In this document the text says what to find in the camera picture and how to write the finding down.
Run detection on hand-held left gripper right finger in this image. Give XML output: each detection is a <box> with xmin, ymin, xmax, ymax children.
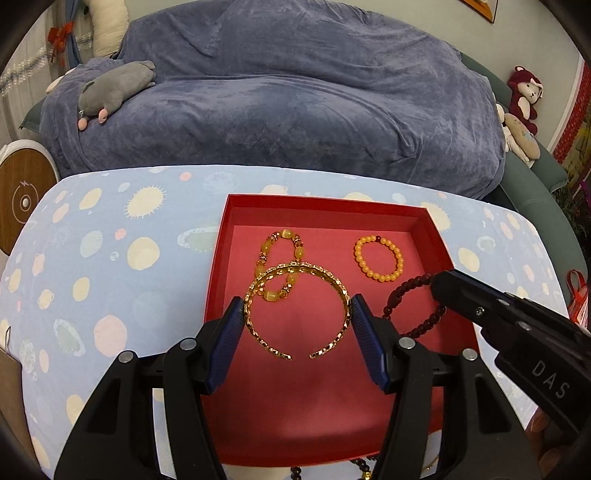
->
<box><xmin>349</xmin><ymin>294</ymin><xmax>541</xmax><ymax>480</ymax></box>

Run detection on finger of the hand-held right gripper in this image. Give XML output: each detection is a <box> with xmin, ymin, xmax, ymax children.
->
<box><xmin>429</xmin><ymin>270</ymin><xmax>536</xmax><ymax>342</ymax></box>

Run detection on small white plush toy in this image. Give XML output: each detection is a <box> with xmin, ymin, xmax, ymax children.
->
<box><xmin>496</xmin><ymin>104</ymin><xmax>514</xmax><ymax>153</ymax></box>

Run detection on red cardboard box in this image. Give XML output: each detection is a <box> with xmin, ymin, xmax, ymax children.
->
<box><xmin>202</xmin><ymin>194</ymin><xmax>478</xmax><ymax>466</ymax></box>

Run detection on white curtain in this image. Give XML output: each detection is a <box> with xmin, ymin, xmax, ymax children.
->
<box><xmin>0</xmin><ymin>28</ymin><xmax>58</xmax><ymax>144</ymax></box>

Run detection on dark red bead bracelet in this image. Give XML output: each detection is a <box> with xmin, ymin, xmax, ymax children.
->
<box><xmin>387</xmin><ymin>273</ymin><xmax>448</xmax><ymax>337</ymax></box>

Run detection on green sofa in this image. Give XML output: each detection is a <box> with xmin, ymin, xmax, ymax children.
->
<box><xmin>462</xmin><ymin>51</ymin><xmax>585</xmax><ymax>259</ymax></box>

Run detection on potted plant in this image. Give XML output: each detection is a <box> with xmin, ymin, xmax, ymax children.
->
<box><xmin>554</xmin><ymin>178</ymin><xmax>591</xmax><ymax>234</ymax></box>

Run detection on round wooden white appliance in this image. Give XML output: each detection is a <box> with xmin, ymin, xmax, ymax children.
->
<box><xmin>0</xmin><ymin>143</ymin><xmax>61</xmax><ymax>257</ymax></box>

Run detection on red wall banner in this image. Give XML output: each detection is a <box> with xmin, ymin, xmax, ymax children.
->
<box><xmin>556</xmin><ymin>67</ymin><xmax>591</xmax><ymax>164</ymax></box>

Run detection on red monkey plush toy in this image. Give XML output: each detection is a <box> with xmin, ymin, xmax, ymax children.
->
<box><xmin>507</xmin><ymin>66</ymin><xmax>543</xmax><ymax>136</ymax></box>

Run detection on orange bead bracelet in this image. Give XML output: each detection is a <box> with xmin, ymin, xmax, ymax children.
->
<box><xmin>353</xmin><ymin>234</ymin><xmax>405</xmax><ymax>283</ymax></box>

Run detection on textured gold cuff bracelet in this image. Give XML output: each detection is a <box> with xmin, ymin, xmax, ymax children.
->
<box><xmin>244</xmin><ymin>261</ymin><xmax>354</xmax><ymax>361</ymax></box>

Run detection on planet print tablecloth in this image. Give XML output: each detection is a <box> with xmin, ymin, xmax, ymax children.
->
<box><xmin>0</xmin><ymin>164</ymin><xmax>575</xmax><ymax>480</ymax></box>

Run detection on long white plush toy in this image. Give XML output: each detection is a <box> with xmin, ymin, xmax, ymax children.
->
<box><xmin>88</xmin><ymin>0</ymin><xmax>130</xmax><ymax>58</ymax></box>

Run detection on brown paper bag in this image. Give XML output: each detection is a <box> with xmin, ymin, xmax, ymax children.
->
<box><xmin>0</xmin><ymin>325</ymin><xmax>28</xmax><ymax>435</ymax></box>

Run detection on grey plush toy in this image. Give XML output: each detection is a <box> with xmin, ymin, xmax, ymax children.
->
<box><xmin>76</xmin><ymin>60</ymin><xmax>157</xmax><ymax>132</ymax></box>

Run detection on wall picture frame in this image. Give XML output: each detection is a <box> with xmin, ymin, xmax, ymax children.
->
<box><xmin>471</xmin><ymin>0</ymin><xmax>498</xmax><ymax>24</ymax></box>

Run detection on red bow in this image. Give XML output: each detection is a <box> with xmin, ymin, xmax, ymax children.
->
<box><xmin>48</xmin><ymin>23</ymin><xmax>75</xmax><ymax>55</ymax></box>

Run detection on red bag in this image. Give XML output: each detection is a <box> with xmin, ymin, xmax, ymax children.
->
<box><xmin>566</xmin><ymin>270</ymin><xmax>591</xmax><ymax>330</ymax></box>

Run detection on cookie plush pillow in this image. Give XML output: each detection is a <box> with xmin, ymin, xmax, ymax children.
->
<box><xmin>503</xmin><ymin>113</ymin><xmax>539</xmax><ymax>162</ymax></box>

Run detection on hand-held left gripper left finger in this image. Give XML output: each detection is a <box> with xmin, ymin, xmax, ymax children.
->
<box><xmin>54</xmin><ymin>296</ymin><xmax>245</xmax><ymax>480</ymax></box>

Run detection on yellow amber bead bracelet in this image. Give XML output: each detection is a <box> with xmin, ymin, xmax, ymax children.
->
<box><xmin>255</xmin><ymin>229</ymin><xmax>308</xmax><ymax>303</ymax></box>

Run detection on blue covered sofa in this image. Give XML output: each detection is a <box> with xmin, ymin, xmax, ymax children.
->
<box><xmin>39</xmin><ymin>0</ymin><xmax>506</xmax><ymax>199</ymax></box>

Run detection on black and gold bead bracelet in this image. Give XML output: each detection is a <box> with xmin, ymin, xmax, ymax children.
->
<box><xmin>349</xmin><ymin>455</ymin><xmax>376</xmax><ymax>480</ymax></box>

